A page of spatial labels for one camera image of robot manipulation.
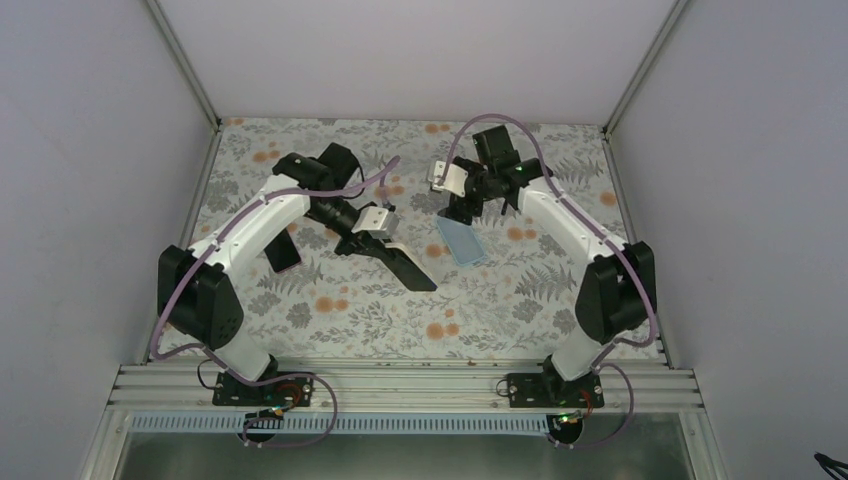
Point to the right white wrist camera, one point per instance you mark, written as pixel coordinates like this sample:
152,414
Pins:
444,178

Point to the floral table mat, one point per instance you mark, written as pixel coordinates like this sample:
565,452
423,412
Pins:
517,303

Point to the light blue phone case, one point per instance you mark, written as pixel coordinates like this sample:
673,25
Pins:
465,246

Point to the right grey frame post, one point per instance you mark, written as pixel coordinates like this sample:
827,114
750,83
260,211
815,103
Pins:
649,59

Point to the grey metal frame post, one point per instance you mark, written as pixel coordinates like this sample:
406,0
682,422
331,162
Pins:
179,55

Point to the magenta phone black screen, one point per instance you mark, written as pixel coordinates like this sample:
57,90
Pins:
281,252

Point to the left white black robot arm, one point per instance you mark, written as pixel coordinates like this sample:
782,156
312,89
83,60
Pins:
197,306

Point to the aluminium front rail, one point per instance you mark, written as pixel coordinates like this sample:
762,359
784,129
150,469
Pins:
424,386

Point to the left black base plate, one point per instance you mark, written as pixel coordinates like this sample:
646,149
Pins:
292,392

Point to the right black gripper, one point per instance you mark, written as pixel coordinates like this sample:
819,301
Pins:
460,210

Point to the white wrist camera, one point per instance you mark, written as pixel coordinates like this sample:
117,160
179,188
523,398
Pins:
444,178
379,222

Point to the white slotted cable duct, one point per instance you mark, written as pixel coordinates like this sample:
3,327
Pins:
344,423

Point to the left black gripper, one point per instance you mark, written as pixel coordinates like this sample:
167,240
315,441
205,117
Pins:
361,243

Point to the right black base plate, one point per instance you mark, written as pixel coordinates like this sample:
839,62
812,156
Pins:
539,390

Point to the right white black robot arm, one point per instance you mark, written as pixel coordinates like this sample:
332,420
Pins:
616,301

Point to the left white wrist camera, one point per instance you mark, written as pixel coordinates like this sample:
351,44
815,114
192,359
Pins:
379,222

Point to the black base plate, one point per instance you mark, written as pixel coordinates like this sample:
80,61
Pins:
539,390
292,392

